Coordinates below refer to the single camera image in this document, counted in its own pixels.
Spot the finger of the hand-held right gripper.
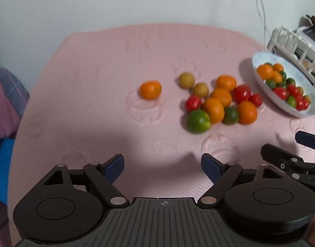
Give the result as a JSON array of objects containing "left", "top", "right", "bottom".
[
  {"left": 295, "top": 131, "right": 315, "bottom": 152},
  {"left": 261, "top": 143, "right": 315, "bottom": 186}
]

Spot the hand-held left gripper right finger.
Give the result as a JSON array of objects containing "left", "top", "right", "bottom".
[{"left": 197, "top": 153, "right": 287, "bottom": 209}]

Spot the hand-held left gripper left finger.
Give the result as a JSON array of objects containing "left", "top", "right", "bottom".
[{"left": 43, "top": 154, "right": 130, "bottom": 209}]

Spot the yellow-brown longan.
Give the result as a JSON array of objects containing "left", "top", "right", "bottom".
[
  {"left": 193, "top": 83, "right": 209, "bottom": 98},
  {"left": 179, "top": 72, "right": 195, "bottom": 89}
]

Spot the pale blue patterned bowl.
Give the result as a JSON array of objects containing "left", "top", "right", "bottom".
[{"left": 252, "top": 51, "right": 315, "bottom": 118}]

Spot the large green lime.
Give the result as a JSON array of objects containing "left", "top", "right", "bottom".
[{"left": 187, "top": 109, "right": 212, "bottom": 134}]

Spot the pink quilted mattress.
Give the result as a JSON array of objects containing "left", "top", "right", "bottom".
[{"left": 8, "top": 23, "right": 315, "bottom": 247}]

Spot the white rack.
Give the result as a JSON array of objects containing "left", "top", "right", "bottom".
[{"left": 266, "top": 25, "right": 315, "bottom": 90}]

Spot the pink and blue plaid cloth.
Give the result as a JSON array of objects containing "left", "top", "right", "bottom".
[{"left": 0, "top": 67, "right": 30, "bottom": 247}]

